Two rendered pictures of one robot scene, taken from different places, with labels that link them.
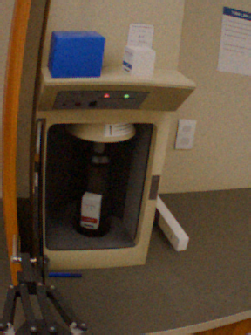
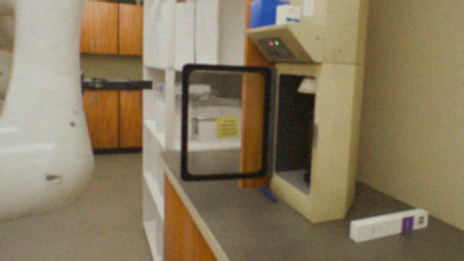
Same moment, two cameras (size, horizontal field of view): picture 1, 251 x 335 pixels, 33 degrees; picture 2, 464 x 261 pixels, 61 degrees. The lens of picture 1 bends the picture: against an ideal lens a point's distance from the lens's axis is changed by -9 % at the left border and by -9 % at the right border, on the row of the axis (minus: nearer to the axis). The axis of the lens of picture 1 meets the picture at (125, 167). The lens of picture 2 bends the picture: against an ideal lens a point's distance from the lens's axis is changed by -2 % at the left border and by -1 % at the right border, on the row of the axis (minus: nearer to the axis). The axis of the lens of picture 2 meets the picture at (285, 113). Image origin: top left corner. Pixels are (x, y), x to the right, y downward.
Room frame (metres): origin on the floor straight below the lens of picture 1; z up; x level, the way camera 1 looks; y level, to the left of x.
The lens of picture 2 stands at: (0.78, -1.16, 1.40)
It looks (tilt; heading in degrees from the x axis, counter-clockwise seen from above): 7 degrees down; 83
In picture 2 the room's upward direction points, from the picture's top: 3 degrees clockwise
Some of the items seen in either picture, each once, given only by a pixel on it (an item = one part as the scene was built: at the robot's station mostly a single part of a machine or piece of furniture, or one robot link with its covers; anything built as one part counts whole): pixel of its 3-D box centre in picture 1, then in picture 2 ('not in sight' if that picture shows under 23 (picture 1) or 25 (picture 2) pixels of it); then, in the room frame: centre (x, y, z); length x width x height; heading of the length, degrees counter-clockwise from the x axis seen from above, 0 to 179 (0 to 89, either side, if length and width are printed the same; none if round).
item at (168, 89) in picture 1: (114, 93); (280, 44); (0.90, 0.04, 1.46); 0.32 x 0.12 x 0.10; 109
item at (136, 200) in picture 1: (86, 167); (325, 128); (1.07, 0.10, 1.19); 0.26 x 0.24 x 0.35; 109
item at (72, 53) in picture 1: (74, 52); (269, 15); (0.87, 0.13, 1.56); 0.10 x 0.10 x 0.09; 19
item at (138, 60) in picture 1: (139, 60); (287, 16); (0.92, 0.00, 1.54); 0.05 x 0.05 x 0.06; 26
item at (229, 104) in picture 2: (37, 234); (227, 123); (0.74, 0.17, 1.19); 0.30 x 0.01 x 0.40; 12
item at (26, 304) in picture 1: (28, 312); not in sight; (0.38, 0.11, 1.31); 0.11 x 0.01 x 0.04; 21
